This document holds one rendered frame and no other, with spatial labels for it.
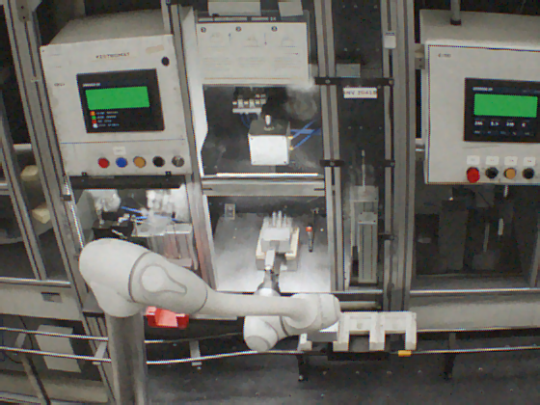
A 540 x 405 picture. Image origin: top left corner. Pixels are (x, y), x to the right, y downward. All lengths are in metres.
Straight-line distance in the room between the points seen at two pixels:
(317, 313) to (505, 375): 0.77
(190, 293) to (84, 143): 0.75
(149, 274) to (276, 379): 0.96
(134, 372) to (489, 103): 1.21
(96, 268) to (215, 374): 0.89
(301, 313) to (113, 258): 0.59
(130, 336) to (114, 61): 0.77
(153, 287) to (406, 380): 1.12
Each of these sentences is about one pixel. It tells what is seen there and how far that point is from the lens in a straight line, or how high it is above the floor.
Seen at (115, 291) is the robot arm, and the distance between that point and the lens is 1.95.
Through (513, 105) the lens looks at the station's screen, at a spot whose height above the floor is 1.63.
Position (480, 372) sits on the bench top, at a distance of 2.71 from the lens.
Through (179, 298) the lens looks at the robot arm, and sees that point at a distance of 1.87.
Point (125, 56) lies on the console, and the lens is 2.27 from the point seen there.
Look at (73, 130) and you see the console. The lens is 2.45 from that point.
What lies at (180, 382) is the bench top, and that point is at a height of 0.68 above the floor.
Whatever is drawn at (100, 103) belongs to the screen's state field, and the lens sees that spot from 2.34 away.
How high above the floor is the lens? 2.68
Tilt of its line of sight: 35 degrees down
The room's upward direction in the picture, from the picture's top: 5 degrees counter-clockwise
